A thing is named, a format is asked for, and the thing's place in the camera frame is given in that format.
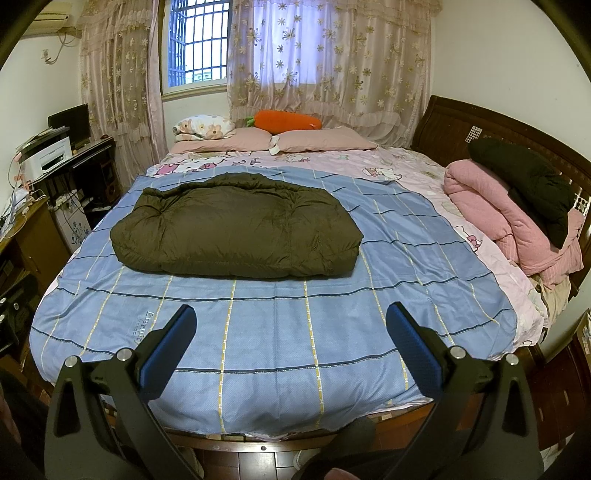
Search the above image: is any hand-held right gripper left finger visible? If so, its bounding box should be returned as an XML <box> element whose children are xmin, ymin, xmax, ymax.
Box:
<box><xmin>44</xmin><ymin>304</ymin><xmax>205</xmax><ymax>480</ymax></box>

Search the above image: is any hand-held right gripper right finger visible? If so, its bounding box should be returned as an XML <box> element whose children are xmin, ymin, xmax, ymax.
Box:
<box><xmin>385</xmin><ymin>301</ymin><xmax>544</xmax><ymax>480</ymax></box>

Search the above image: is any dark olive hooded puffer jacket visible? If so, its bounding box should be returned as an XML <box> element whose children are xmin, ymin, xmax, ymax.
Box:
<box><xmin>109</xmin><ymin>172</ymin><xmax>365</xmax><ymax>280</ymax></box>

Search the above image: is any person's right hand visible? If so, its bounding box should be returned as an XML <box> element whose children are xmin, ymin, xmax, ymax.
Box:
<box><xmin>322</xmin><ymin>466</ymin><xmax>365</xmax><ymax>480</ymax></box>

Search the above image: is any person's right leg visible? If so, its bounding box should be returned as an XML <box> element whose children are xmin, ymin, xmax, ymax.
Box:
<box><xmin>290</xmin><ymin>416</ymin><xmax>378</xmax><ymax>480</ymax></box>

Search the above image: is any bed with blue sheet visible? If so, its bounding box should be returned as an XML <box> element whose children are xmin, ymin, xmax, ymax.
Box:
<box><xmin>25</xmin><ymin>94</ymin><xmax>591</xmax><ymax>455</ymax></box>

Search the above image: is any beige cloth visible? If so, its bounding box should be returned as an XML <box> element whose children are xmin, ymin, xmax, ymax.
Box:
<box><xmin>530</xmin><ymin>276</ymin><xmax>579</xmax><ymax>325</ymax></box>

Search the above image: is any white flower print box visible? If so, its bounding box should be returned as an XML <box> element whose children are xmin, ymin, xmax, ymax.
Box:
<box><xmin>52</xmin><ymin>193</ymin><xmax>92</xmax><ymax>253</ymax></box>

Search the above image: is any pink quilt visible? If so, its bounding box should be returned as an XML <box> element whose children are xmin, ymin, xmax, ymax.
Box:
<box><xmin>444</xmin><ymin>159</ymin><xmax>585</xmax><ymax>290</ymax></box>

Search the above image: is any wooden cabinet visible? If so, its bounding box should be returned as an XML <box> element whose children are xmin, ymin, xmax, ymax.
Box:
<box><xmin>0</xmin><ymin>198</ymin><xmax>71</xmax><ymax>363</ymax></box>

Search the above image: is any black computer desk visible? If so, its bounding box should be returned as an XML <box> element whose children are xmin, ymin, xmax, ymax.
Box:
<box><xmin>31</xmin><ymin>135</ymin><xmax>124</xmax><ymax>219</ymax></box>

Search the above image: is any black garment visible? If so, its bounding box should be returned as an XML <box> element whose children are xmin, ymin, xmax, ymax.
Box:
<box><xmin>468</xmin><ymin>137</ymin><xmax>576</xmax><ymax>251</ymax></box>

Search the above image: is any pink pillow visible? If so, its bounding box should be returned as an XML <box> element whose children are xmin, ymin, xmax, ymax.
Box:
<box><xmin>270</xmin><ymin>128</ymin><xmax>379</xmax><ymax>153</ymax></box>
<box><xmin>168</xmin><ymin>127</ymin><xmax>276</xmax><ymax>154</ymax></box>

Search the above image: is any white printer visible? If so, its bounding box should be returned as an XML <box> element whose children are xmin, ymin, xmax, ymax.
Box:
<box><xmin>20</xmin><ymin>128</ymin><xmax>74</xmax><ymax>182</ymax></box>

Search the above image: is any floral print pillow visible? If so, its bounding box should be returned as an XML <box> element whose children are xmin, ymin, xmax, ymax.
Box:
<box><xmin>172</xmin><ymin>115</ymin><xmax>238</xmax><ymax>141</ymax></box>

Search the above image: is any dark wooden headboard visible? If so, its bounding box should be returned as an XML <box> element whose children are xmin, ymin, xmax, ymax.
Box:
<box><xmin>409</xmin><ymin>94</ymin><xmax>591</xmax><ymax>302</ymax></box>

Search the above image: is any black computer monitor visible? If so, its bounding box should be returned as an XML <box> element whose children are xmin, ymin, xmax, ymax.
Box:
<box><xmin>48</xmin><ymin>103</ymin><xmax>91</xmax><ymax>149</ymax></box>

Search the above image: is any orange carrot plush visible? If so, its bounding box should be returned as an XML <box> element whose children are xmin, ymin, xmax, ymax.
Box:
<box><xmin>244</xmin><ymin>109</ymin><xmax>323</xmax><ymax>136</ymax></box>

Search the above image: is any narrow pink floral lace curtain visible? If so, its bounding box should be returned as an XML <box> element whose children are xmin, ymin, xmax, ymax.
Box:
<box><xmin>78</xmin><ymin>0</ymin><xmax>168</xmax><ymax>182</ymax></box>

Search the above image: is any wide pink floral lace curtain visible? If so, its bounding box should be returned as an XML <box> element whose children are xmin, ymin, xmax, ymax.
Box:
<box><xmin>226</xmin><ymin>0</ymin><xmax>445</xmax><ymax>149</ymax></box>

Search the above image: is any barred window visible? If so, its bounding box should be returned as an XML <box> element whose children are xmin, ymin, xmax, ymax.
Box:
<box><xmin>159</xmin><ymin>0</ymin><xmax>234</xmax><ymax>99</ymax></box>

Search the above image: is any white air conditioner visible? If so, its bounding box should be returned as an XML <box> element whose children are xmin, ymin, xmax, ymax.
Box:
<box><xmin>18</xmin><ymin>10</ymin><xmax>71</xmax><ymax>40</ymax></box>

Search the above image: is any wall socket with cable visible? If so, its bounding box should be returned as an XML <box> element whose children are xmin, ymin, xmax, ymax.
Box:
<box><xmin>41</xmin><ymin>27</ymin><xmax>80</xmax><ymax>66</ymax></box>

